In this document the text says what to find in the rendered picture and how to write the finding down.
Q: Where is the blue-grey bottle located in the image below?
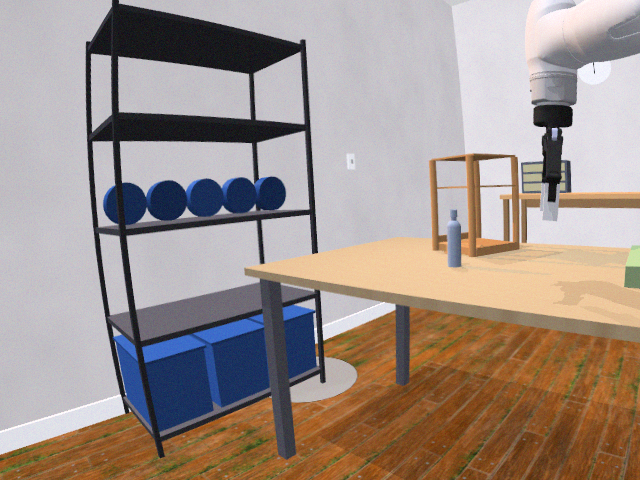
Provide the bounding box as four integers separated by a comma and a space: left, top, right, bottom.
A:
447, 209, 461, 267

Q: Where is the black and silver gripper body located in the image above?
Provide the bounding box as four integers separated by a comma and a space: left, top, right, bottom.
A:
533, 105, 573, 132

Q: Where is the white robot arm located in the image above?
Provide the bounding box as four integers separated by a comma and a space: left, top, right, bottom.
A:
525, 0, 640, 106

